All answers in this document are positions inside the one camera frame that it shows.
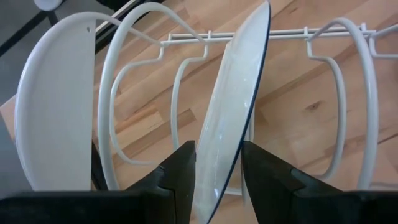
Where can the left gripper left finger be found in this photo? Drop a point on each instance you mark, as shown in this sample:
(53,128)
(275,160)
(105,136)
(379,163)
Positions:
(93,208)

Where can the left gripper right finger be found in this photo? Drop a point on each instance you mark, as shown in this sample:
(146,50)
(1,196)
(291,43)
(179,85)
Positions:
(295,202)

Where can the blue net-patterned plate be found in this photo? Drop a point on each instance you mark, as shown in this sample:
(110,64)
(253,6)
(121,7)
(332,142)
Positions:
(230,109)

